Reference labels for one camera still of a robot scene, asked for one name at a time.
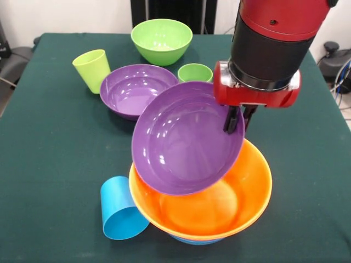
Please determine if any blue cup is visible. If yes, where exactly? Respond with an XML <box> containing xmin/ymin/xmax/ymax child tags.
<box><xmin>100</xmin><ymin>176</ymin><xmax>151</xmax><ymax>241</ymax></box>

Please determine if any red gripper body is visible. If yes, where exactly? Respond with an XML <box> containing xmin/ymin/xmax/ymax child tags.
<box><xmin>213</xmin><ymin>60</ymin><xmax>302</xmax><ymax>109</ymax></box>

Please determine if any purple bowl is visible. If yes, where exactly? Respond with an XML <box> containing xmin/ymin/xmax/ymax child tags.
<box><xmin>99</xmin><ymin>64</ymin><xmax>179</xmax><ymax>122</ymax></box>
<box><xmin>131</xmin><ymin>81</ymin><xmax>246</xmax><ymax>197</ymax></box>

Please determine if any tangle of cables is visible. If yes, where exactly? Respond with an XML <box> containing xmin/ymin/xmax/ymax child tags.
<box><xmin>330</xmin><ymin>60</ymin><xmax>351</xmax><ymax>110</ymax></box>

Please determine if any green bowl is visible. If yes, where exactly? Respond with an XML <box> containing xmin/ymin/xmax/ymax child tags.
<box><xmin>130</xmin><ymin>18</ymin><xmax>194</xmax><ymax>66</ymax></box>

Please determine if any yellow-green cup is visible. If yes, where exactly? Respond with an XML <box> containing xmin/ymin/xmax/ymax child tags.
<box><xmin>72</xmin><ymin>49</ymin><xmax>111</xmax><ymax>95</ymax></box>

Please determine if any orange bowl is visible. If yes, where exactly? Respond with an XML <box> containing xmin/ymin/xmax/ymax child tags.
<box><xmin>128</xmin><ymin>138</ymin><xmax>273</xmax><ymax>237</ymax></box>
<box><xmin>164</xmin><ymin>216</ymin><xmax>264</xmax><ymax>238</ymax></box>

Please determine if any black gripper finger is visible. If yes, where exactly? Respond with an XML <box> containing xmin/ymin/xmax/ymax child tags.
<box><xmin>242</xmin><ymin>105</ymin><xmax>259</xmax><ymax>129</ymax></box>
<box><xmin>223</xmin><ymin>106</ymin><xmax>240</xmax><ymax>135</ymax></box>

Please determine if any black equipment box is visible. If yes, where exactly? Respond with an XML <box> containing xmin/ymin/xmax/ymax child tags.
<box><xmin>0</xmin><ymin>20</ymin><xmax>12</xmax><ymax>59</ymax></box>

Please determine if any green cup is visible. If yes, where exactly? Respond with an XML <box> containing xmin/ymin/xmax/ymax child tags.
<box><xmin>177</xmin><ymin>63</ymin><xmax>214</xmax><ymax>84</ymax></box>

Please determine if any dark green table cloth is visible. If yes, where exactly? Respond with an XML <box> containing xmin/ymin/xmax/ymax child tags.
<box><xmin>0</xmin><ymin>32</ymin><xmax>351</xmax><ymax>263</ymax></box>

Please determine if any grey pedestal foot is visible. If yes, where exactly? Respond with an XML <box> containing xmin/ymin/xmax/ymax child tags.
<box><xmin>0</xmin><ymin>37</ymin><xmax>41</xmax><ymax>83</ymax></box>
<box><xmin>318</xmin><ymin>41</ymin><xmax>351</xmax><ymax>83</ymax></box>

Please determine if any blue bowl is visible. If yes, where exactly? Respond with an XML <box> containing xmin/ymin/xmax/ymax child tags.
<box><xmin>171</xmin><ymin>234</ymin><xmax>224</xmax><ymax>245</ymax></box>

